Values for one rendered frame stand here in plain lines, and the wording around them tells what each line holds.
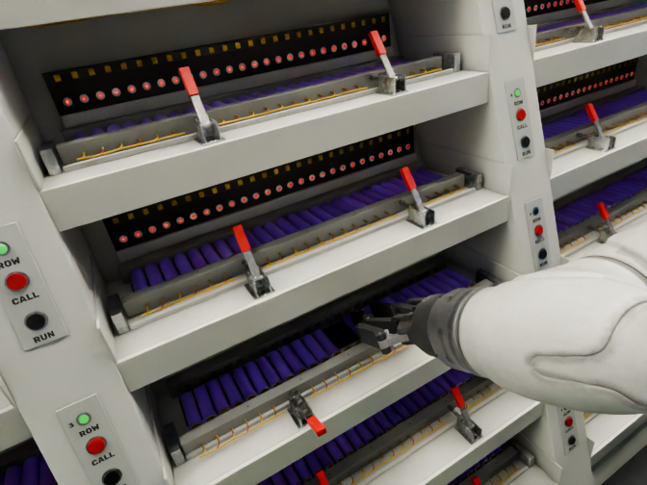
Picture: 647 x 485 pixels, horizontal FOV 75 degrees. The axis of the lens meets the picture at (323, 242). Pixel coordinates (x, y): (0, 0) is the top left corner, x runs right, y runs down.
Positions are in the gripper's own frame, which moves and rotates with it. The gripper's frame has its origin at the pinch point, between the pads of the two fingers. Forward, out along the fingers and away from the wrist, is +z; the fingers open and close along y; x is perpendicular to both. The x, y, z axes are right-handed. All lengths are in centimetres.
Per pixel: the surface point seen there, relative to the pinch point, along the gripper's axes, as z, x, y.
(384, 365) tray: -1.1, 7.1, 1.6
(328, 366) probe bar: 0.1, 3.6, 9.6
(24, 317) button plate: -10.4, -18.0, 39.8
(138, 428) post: -6.5, -2.2, 34.8
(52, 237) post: -11.7, -24.5, 34.8
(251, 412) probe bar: 0.0, 4.3, 22.3
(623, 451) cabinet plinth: 11, 57, -52
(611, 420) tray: 7, 45, -47
